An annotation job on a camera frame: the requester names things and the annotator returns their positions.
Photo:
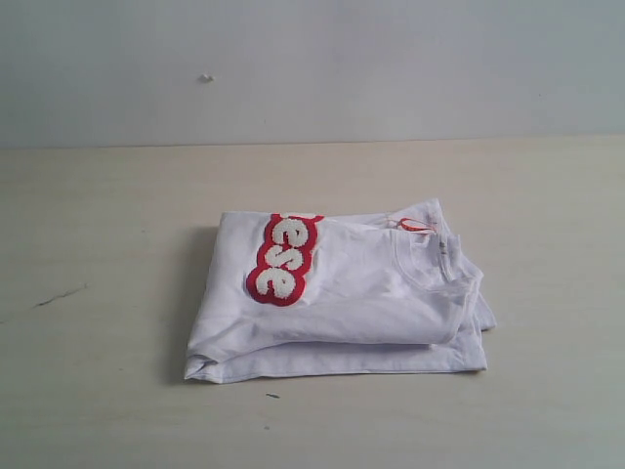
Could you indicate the white t-shirt with red patch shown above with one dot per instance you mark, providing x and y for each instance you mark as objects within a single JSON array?
[{"x": 290, "y": 295}]

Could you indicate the orange ribbon tag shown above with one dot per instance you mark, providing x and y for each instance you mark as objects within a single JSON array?
[{"x": 412, "y": 225}]

